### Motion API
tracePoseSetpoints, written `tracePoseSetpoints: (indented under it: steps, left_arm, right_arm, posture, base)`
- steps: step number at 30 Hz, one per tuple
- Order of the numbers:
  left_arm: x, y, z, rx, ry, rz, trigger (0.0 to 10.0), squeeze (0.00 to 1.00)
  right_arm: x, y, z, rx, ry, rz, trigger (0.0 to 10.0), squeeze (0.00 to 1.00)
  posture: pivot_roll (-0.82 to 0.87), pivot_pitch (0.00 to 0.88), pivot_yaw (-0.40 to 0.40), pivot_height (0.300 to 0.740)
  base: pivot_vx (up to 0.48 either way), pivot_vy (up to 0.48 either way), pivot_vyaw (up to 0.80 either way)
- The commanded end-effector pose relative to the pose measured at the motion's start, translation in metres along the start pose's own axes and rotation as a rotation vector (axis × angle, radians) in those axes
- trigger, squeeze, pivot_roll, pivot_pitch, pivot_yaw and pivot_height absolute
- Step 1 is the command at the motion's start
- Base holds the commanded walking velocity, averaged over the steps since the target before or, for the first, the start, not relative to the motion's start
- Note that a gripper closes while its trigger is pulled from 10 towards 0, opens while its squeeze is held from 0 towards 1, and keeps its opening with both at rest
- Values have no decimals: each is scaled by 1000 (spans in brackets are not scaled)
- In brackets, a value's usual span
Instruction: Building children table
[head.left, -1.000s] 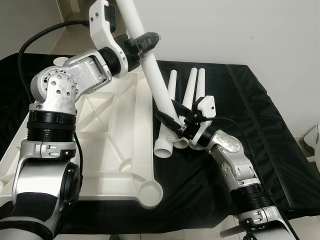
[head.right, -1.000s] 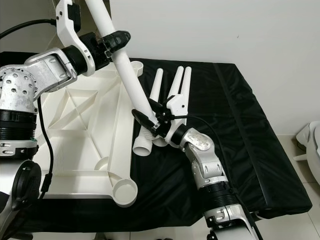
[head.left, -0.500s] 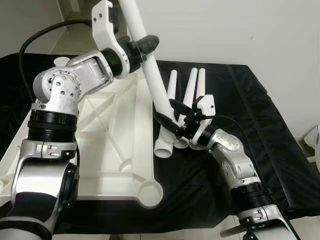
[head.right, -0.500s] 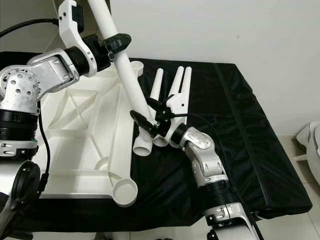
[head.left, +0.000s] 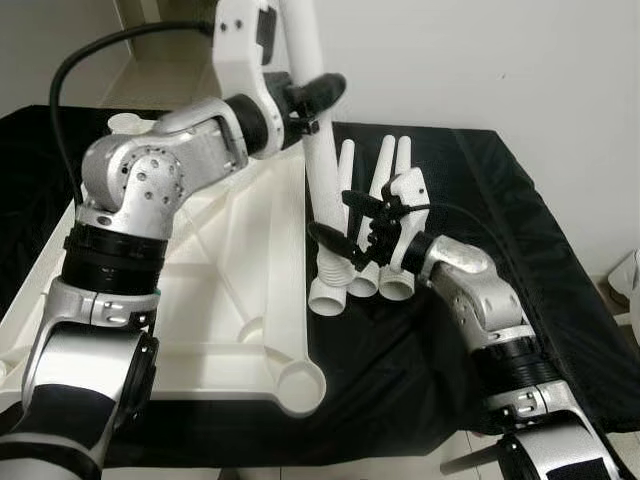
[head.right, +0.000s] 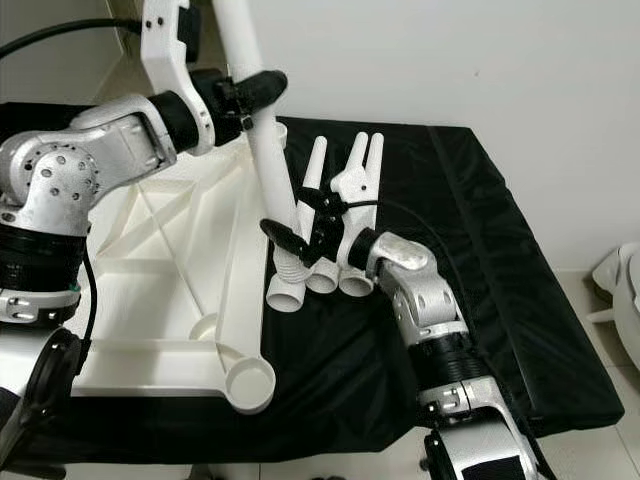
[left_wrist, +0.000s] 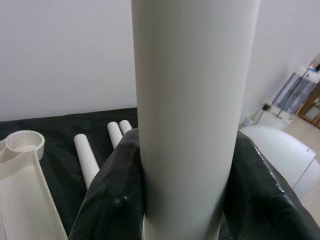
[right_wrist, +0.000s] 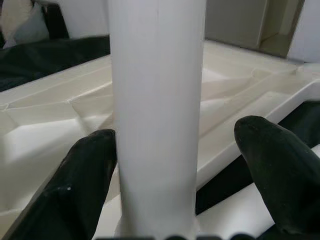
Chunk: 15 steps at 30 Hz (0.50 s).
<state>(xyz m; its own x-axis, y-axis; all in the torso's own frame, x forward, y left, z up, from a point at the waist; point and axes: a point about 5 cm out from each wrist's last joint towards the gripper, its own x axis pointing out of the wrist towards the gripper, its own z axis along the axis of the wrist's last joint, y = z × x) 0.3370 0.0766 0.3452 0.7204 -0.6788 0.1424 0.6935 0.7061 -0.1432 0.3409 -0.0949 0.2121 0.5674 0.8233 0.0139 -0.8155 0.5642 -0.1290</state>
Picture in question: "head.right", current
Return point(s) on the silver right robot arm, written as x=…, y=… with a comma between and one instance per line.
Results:
x=420, y=290

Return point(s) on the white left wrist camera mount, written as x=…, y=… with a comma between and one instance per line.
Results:
x=160, y=50

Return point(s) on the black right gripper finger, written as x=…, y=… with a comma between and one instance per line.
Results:
x=282, y=240
x=315, y=199

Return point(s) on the white plastic children table top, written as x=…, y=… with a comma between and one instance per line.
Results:
x=180, y=300

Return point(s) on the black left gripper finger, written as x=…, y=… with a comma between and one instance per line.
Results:
x=260, y=88

